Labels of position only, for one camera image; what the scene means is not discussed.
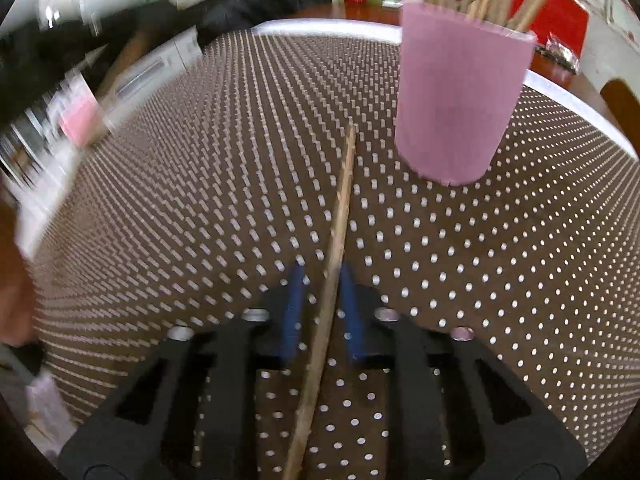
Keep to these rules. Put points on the clear plastic packet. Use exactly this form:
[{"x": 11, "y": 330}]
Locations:
[{"x": 562, "y": 52}]

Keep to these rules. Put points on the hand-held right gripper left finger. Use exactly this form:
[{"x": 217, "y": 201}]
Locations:
[{"x": 292, "y": 310}]

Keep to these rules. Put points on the brown wooden chair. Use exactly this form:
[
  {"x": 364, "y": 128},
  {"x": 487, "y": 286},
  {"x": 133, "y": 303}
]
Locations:
[{"x": 622, "y": 110}]

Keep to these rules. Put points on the red gift bag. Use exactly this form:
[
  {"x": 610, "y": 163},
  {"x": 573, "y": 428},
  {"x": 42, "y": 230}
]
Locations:
[{"x": 560, "y": 20}]

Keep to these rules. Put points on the brown polka dot tablecloth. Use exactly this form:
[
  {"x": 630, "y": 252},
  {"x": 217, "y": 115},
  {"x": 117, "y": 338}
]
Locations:
[{"x": 200, "y": 185}]

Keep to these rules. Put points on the person's left forearm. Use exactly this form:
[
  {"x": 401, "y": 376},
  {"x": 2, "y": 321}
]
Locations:
[{"x": 12, "y": 280}]

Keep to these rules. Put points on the green tissue box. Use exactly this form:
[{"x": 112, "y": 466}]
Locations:
[{"x": 385, "y": 1}]

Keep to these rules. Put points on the single wooden chopstick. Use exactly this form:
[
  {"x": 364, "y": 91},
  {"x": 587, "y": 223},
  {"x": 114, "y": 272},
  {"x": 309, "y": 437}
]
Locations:
[{"x": 340, "y": 220}]

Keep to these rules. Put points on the pink cup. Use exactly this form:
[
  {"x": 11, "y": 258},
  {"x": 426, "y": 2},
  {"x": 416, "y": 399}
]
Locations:
[{"x": 450, "y": 100}]

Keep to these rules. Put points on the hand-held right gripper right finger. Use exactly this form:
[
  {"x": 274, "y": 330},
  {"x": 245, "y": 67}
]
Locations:
[{"x": 352, "y": 310}]

